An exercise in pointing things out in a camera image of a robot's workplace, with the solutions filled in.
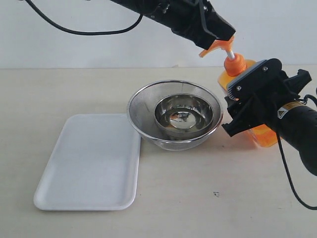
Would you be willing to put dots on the steel mesh colander bowl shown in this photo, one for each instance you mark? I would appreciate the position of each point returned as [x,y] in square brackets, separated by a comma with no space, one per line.
[140,112]

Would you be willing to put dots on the small stainless steel bowl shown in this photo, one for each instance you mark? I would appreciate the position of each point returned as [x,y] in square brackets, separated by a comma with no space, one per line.
[183,115]

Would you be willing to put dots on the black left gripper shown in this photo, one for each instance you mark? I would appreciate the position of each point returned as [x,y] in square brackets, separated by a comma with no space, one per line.
[182,16]

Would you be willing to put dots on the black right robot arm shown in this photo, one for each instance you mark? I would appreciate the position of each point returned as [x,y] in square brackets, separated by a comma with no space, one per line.
[304,140]

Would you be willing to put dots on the white rectangular plastic tray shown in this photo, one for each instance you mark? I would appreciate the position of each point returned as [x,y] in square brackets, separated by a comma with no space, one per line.
[93,166]

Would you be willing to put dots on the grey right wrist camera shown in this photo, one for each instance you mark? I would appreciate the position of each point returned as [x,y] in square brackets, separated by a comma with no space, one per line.
[253,79]

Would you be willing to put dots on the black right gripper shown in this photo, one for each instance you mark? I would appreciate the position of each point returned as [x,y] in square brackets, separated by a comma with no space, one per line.
[275,105]

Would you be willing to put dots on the orange dish soap pump bottle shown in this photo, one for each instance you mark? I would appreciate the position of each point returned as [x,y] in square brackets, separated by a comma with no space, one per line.
[234,65]

